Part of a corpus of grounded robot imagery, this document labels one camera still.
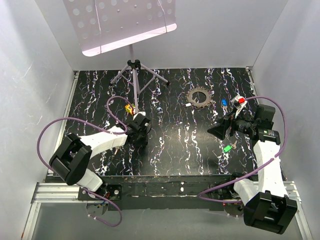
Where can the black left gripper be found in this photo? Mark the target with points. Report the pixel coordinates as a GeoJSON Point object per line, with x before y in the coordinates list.
{"type": "Point", "coordinates": [143, 141]}

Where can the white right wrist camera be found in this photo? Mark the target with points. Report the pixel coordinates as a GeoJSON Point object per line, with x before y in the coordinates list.
{"type": "Point", "coordinates": [238, 103]}

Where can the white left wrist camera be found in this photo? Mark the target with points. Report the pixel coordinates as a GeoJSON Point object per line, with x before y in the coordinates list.
{"type": "Point", "coordinates": [139, 115]}

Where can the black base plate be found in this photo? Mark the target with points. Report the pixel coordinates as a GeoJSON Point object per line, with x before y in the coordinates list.
{"type": "Point", "coordinates": [166, 192]}

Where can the perforated music stand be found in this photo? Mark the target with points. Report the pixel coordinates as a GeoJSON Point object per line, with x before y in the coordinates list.
{"type": "Point", "coordinates": [102, 26]}

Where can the green tagged key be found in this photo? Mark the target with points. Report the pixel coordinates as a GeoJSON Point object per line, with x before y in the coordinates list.
{"type": "Point", "coordinates": [228, 148]}

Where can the yellow green toy block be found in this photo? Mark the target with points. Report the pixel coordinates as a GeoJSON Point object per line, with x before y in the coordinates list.
{"type": "Point", "coordinates": [131, 109]}

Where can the blue tagged key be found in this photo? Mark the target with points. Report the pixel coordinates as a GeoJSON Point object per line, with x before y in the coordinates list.
{"type": "Point", "coordinates": [224, 105]}

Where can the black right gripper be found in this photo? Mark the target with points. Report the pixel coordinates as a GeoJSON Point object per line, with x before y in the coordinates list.
{"type": "Point", "coordinates": [219, 130]}

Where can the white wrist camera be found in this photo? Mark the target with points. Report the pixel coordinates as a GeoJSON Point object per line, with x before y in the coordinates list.
{"type": "Point", "coordinates": [238, 103]}
{"type": "Point", "coordinates": [139, 115]}

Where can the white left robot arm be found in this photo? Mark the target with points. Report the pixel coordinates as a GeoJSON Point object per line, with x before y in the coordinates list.
{"type": "Point", "coordinates": [71, 159]}

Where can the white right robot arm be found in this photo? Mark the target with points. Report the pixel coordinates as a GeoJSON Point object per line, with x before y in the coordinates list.
{"type": "Point", "coordinates": [267, 206]}

